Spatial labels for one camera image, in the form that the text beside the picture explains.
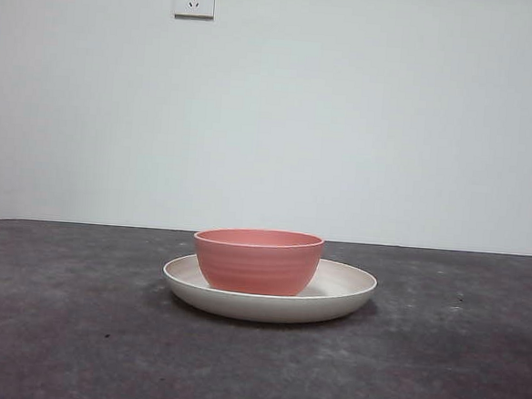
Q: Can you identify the red ribbed bowl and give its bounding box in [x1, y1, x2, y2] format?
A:
[189, 224, 327, 299]

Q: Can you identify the white round plate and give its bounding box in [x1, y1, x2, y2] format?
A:
[159, 246, 380, 332]

